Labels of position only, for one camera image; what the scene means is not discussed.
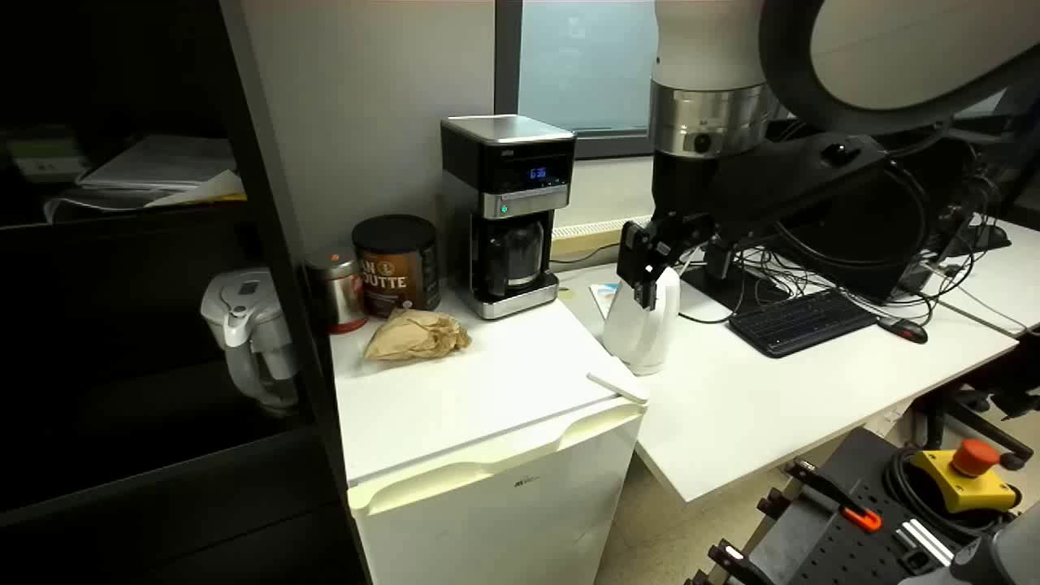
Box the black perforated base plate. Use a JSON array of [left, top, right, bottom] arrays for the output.
[[744, 427, 1040, 585]]

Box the stack of papers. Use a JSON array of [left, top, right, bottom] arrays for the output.
[[39, 130, 251, 229]]

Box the yellow emergency stop button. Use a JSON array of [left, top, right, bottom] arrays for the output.
[[909, 435, 1023, 520]]

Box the white electric kettle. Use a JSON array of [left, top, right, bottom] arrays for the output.
[[596, 262, 685, 380]]

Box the blue and white packet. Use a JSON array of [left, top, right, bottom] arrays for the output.
[[588, 276, 626, 317]]

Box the black and steel coffee maker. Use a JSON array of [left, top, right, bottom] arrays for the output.
[[437, 109, 577, 325]]

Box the white mini fridge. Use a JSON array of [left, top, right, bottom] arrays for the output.
[[329, 289, 649, 585]]

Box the dark framed window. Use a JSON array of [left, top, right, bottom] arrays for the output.
[[490, 0, 666, 161]]

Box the white water filter pitcher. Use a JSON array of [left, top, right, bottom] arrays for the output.
[[199, 262, 307, 421]]

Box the dark round coffee can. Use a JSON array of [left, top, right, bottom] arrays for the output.
[[349, 212, 445, 321]]

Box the black keyboard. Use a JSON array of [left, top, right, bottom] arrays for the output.
[[726, 287, 880, 360]]

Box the black office chair base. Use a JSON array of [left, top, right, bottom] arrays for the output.
[[909, 341, 1040, 474]]

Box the crumpled brown paper bag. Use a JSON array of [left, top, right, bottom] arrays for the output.
[[359, 307, 476, 370]]

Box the black computer monitor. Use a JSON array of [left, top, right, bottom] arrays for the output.
[[708, 126, 942, 309]]

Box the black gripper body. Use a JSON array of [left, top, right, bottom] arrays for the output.
[[630, 204, 723, 276]]

